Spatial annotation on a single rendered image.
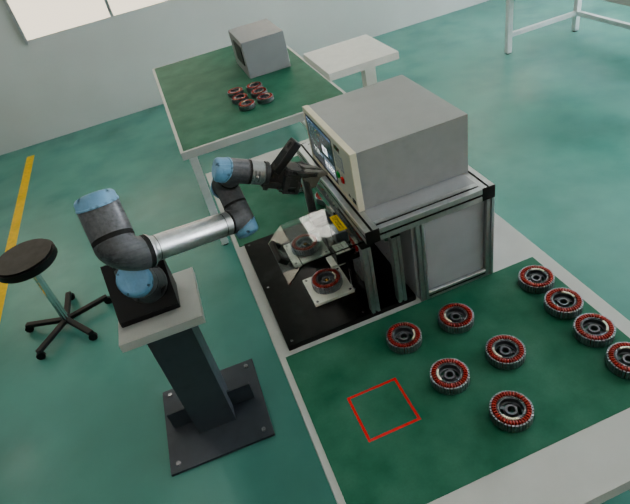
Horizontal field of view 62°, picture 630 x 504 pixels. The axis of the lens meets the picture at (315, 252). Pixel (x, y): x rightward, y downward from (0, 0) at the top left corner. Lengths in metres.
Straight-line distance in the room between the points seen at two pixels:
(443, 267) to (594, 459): 0.71
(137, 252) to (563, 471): 1.21
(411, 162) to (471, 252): 0.39
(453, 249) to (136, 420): 1.79
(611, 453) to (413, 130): 1.00
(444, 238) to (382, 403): 0.56
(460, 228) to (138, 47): 5.01
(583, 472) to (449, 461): 0.31
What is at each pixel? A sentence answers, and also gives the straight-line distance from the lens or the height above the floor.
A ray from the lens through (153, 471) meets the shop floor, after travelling 2.64.
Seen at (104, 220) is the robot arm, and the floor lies 1.37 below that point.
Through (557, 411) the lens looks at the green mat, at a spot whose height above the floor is 0.75.
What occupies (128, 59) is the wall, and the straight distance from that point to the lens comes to 6.30.
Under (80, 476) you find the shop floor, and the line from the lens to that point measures 2.82.
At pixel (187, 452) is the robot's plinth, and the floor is 0.02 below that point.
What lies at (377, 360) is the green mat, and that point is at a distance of 1.69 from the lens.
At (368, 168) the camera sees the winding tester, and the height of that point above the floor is 1.25.
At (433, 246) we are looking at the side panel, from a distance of 1.73.
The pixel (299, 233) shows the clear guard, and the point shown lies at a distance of 1.70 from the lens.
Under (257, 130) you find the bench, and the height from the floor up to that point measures 0.73.
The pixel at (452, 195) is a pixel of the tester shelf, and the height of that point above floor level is 1.11.
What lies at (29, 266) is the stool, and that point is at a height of 0.56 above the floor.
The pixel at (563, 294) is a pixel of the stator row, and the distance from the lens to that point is 1.85.
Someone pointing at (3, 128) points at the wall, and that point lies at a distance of 6.61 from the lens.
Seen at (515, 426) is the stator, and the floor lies 0.78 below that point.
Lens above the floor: 2.05
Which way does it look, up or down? 38 degrees down
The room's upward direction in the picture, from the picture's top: 14 degrees counter-clockwise
